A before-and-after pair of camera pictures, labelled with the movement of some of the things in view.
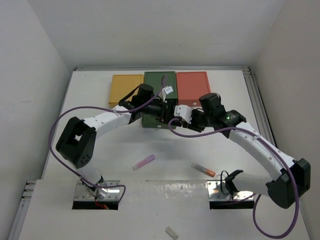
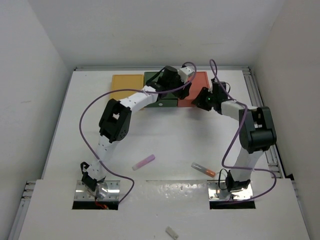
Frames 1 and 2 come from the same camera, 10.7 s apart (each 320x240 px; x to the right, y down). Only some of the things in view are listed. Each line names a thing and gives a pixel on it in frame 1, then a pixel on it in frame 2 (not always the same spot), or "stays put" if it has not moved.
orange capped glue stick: x=202 y=170 stays put
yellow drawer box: x=122 y=85 stays put
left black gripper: x=165 y=114 -> x=181 y=93
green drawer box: x=148 y=120 -> x=163 y=100
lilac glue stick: x=143 y=162 stays put
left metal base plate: x=107 y=190 stays put
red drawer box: x=190 y=86 stays put
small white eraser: x=171 y=233 stays put
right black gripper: x=192 y=126 -> x=199 y=101
